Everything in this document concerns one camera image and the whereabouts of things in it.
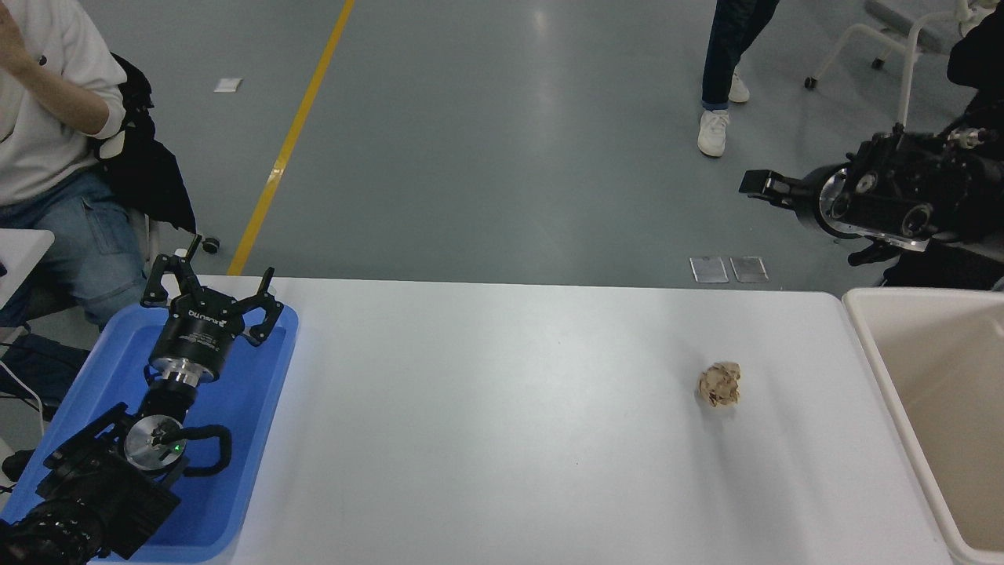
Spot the white cable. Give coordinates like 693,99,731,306
0,361,45,440

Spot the black jacket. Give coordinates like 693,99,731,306
88,53,198,235

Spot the small black object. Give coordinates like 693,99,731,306
0,449,36,484

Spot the large pale plastic bin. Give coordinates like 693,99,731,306
842,286,1004,565

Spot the blue plastic tray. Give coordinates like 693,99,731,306
0,301,300,564

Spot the crumpled tan paper ball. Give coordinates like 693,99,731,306
696,361,744,409

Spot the person's hand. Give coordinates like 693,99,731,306
0,5,35,76

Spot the white frame chair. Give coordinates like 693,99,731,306
803,0,975,128

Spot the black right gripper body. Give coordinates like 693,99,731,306
792,173,827,231

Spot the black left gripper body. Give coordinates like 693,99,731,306
149,290,246,379

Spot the small white table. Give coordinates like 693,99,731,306
0,228,56,308

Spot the office chair with casters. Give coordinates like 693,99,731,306
129,208,222,272

